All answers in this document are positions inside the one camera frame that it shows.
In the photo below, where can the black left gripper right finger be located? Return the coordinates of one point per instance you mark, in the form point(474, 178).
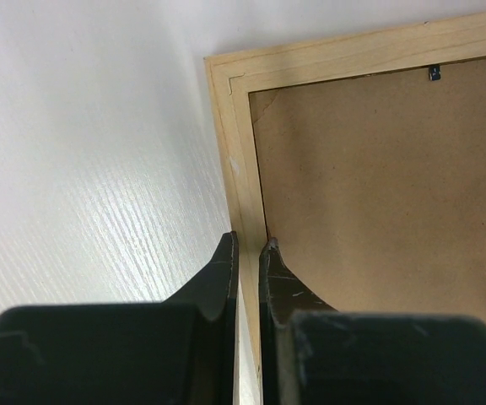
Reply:
point(312, 353)

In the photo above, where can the wooden picture frame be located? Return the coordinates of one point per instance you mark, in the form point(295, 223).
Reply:
point(371, 177)

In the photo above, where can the black frame retaining clip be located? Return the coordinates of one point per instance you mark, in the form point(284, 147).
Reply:
point(434, 72)

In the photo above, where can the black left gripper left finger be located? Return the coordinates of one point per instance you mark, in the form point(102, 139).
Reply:
point(177, 351)

